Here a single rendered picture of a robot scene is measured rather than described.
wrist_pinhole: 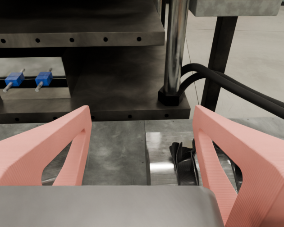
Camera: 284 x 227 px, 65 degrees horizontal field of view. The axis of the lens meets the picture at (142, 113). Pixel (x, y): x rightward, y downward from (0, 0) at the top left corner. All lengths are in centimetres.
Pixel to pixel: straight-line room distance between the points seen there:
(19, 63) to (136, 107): 45
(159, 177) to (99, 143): 30
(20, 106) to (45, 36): 29
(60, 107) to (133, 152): 37
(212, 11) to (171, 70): 26
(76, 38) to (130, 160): 45
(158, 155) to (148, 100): 45
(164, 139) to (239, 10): 55
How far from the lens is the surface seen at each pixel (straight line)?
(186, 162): 54
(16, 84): 94
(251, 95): 77
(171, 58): 78
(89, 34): 82
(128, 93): 93
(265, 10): 97
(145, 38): 81
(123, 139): 69
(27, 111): 93
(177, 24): 74
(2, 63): 95
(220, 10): 91
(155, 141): 60
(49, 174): 50
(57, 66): 88
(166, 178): 44
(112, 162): 63
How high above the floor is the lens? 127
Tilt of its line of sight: 37 degrees down
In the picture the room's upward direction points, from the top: straight up
